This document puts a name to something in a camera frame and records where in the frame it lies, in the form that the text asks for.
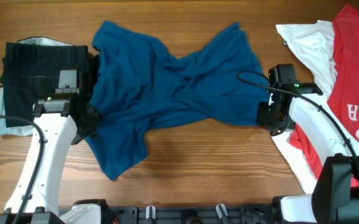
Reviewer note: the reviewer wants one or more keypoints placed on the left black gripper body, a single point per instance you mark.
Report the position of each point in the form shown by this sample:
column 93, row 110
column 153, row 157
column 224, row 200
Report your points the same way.
column 95, row 121

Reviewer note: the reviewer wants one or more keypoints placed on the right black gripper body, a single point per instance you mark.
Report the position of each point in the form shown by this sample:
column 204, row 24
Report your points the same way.
column 267, row 117

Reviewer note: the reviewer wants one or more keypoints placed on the blue polo shirt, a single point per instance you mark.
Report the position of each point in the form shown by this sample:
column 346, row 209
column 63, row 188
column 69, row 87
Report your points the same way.
column 141, row 86

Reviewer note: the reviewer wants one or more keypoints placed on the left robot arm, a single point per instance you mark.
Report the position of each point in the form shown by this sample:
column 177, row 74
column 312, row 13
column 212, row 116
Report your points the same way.
column 56, row 118

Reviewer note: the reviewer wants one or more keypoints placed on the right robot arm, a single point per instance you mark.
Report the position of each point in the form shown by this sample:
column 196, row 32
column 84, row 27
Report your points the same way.
column 335, row 198

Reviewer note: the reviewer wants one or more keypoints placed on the black folded shorts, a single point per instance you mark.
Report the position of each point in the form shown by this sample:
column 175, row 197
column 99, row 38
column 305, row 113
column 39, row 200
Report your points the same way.
column 31, row 71

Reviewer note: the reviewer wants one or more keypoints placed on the red printed t-shirt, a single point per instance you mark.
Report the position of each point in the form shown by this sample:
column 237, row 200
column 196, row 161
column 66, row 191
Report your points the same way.
column 344, row 99

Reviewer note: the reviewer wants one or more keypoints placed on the light grey folded garment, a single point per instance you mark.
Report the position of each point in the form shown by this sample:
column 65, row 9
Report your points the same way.
column 23, row 130

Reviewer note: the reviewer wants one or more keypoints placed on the white shirt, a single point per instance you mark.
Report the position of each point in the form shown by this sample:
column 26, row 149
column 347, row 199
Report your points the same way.
column 312, row 44

